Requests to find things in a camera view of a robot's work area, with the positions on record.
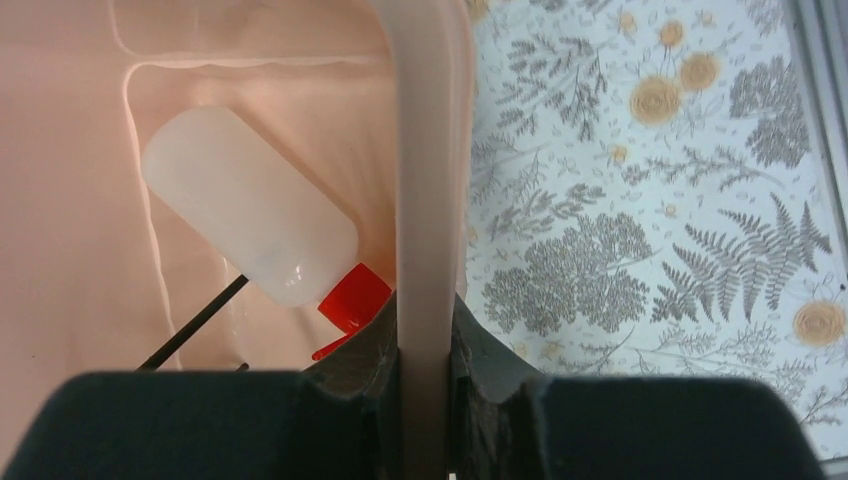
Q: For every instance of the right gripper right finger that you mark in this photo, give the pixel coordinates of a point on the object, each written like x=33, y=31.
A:
x=511, y=421

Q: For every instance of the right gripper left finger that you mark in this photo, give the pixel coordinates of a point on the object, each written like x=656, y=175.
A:
x=333, y=420

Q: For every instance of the red-capped white wash bottle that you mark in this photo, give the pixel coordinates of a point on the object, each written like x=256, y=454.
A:
x=264, y=216

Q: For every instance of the black metal ring tripod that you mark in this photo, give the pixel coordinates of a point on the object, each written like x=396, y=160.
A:
x=185, y=333

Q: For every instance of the pink plastic bin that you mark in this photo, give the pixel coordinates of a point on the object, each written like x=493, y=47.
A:
x=370, y=100

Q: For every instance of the floral table mat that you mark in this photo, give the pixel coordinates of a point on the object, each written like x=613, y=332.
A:
x=648, y=197

